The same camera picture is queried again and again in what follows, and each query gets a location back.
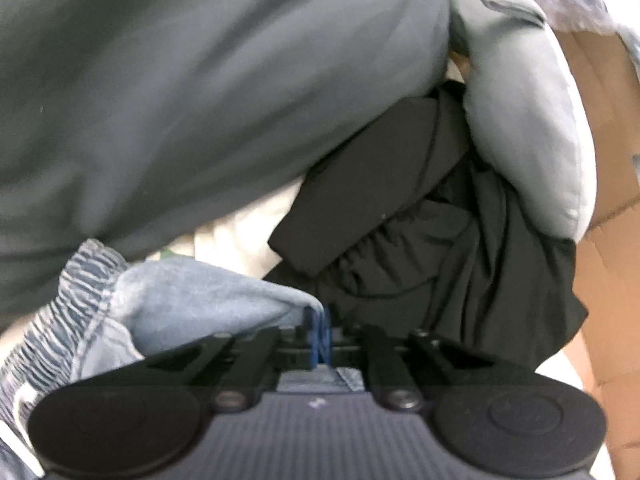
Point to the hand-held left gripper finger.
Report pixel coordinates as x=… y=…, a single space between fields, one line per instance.
x=327 y=347
x=315 y=350

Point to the blue denim jeans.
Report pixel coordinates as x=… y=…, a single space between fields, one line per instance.
x=200 y=300

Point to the cream bear print bed sheet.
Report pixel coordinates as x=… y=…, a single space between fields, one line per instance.
x=235 y=245

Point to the black garment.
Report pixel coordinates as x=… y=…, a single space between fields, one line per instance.
x=425 y=240

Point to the dark grey pillow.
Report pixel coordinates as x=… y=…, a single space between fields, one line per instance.
x=175 y=85

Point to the grey neck pillow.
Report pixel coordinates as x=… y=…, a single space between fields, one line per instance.
x=525 y=110

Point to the brown cardboard sheet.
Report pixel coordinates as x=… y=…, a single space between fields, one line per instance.
x=610 y=160

